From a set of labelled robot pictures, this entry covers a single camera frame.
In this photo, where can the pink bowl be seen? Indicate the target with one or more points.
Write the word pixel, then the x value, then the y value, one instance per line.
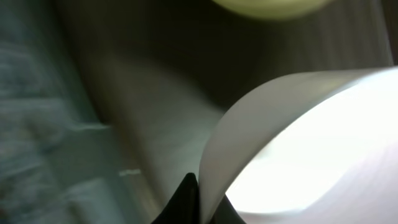
pixel 315 147

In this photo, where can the yellow plate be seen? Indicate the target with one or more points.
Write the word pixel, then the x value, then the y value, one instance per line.
pixel 272 9

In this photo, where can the dark brown serving tray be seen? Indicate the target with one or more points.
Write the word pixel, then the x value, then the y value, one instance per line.
pixel 163 72

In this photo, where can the grey dish rack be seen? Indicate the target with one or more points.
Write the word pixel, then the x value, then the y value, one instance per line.
pixel 59 163

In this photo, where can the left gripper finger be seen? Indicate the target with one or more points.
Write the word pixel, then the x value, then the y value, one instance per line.
pixel 184 206

